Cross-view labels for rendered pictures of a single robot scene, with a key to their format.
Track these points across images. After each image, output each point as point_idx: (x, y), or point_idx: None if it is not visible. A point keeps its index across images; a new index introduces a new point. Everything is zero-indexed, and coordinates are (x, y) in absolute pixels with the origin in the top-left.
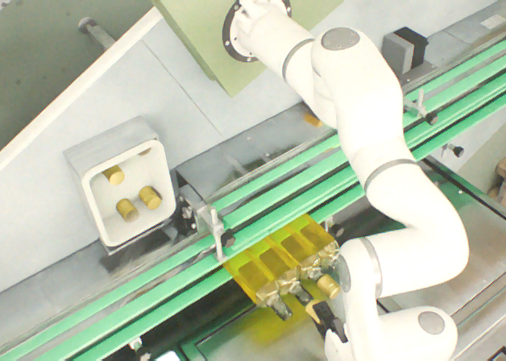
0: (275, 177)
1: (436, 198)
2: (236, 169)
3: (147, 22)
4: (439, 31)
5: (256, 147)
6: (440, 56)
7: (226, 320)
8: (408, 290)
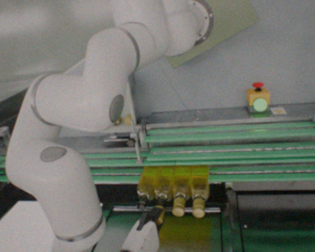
0: (192, 131)
1: (98, 41)
2: (174, 120)
3: None
4: None
5: (197, 115)
6: None
7: (135, 206)
8: (56, 119)
